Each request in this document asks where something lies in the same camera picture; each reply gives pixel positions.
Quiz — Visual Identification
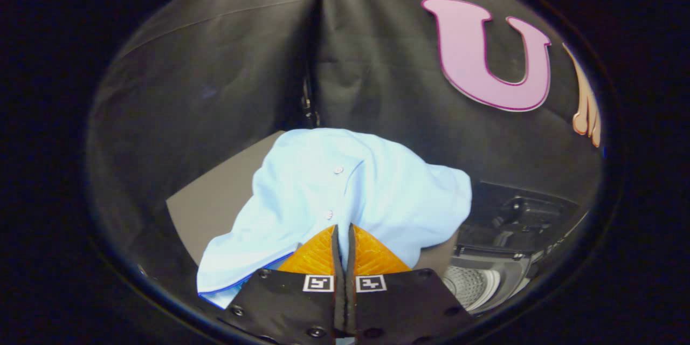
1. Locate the beige cabinet with dark top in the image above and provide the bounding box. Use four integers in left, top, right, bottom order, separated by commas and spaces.
166, 130, 459, 281

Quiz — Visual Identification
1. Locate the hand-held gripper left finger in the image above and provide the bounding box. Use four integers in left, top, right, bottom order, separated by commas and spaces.
218, 224, 346, 345

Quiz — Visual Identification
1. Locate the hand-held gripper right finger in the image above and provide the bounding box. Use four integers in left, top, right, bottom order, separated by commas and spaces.
345, 223, 476, 345

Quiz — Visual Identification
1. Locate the black backdrop cloth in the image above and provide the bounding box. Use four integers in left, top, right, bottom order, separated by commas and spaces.
86, 0, 604, 281

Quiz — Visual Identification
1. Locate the light blue shirt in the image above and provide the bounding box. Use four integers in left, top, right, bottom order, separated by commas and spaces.
197, 128, 473, 311

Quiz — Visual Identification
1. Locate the dark washing machine lid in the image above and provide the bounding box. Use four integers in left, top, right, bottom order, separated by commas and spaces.
458, 181, 585, 253

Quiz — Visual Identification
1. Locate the grey washing machine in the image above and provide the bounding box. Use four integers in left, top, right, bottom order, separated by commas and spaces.
439, 181, 591, 316

